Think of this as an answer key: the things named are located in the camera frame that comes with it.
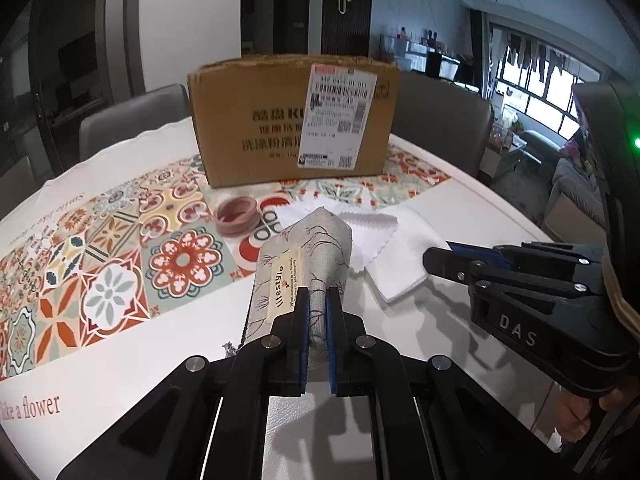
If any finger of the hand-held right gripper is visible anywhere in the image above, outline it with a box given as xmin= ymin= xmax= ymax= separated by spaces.
xmin=422 ymin=247 xmax=587 ymax=297
xmin=447 ymin=241 xmax=606 ymax=272

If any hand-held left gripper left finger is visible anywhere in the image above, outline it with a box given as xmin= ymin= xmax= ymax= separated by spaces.
xmin=55 ymin=295 xmax=308 ymax=480

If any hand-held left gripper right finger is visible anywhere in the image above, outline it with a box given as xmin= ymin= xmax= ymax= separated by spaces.
xmin=325 ymin=287 xmax=576 ymax=480

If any white towel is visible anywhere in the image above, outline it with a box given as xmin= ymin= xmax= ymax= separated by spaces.
xmin=365 ymin=205 xmax=453 ymax=304

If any white zigzag-edged cloth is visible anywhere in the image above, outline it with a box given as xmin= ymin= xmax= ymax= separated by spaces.
xmin=272 ymin=202 xmax=401 ymax=273

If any beige fabric pouch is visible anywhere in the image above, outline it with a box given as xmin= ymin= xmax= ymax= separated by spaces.
xmin=222 ymin=207 xmax=353 ymax=361

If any cardboard box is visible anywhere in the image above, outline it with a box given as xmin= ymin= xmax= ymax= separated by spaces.
xmin=187 ymin=54 xmax=400 ymax=189

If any person's right hand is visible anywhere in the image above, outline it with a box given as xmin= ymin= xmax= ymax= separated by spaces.
xmin=552 ymin=390 xmax=621 ymax=448

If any grey sofa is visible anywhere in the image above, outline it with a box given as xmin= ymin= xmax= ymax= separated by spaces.
xmin=542 ymin=130 xmax=608 ymax=246

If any coffee table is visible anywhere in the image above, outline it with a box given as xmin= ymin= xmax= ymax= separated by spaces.
xmin=482 ymin=125 xmax=543 ymax=181

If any grey dining chair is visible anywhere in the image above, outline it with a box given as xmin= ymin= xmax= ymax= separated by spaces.
xmin=0 ymin=155 xmax=38 ymax=206
xmin=390 ymin=75 xmax=495 ymax=183
xmin=79 ymin=83 xmax=193 ymax=161

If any pink tape roll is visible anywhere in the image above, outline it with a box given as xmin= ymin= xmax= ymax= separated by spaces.
xmin=214 ymin=196 xmax=261 ymax=237

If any patterned white tablecloth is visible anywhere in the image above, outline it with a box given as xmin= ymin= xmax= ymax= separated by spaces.
xmin=0 ymin=115 xmax=551 ymax=480

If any large window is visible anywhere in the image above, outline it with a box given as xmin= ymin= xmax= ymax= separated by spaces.
xmin=487 ymin=20 xmax=606 ymax=136

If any cluttered sideboard shelf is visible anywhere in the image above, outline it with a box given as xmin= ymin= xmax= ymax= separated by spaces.
xmin=377 ymin=32 xmax=481 ymax=93

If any dark interior door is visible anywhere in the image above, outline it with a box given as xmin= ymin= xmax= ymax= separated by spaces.
xmin=240 ymin=0 xmax=311 ymax=58

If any dark glass sliding door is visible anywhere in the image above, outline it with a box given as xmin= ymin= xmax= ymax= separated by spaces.
xmin=0 ymin=0 xmax=143 ymax=171

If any dark cabinet with gold handle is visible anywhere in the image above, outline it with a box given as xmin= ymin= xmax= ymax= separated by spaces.
xmin=320 ymin=0 xmax=375 ymax=57

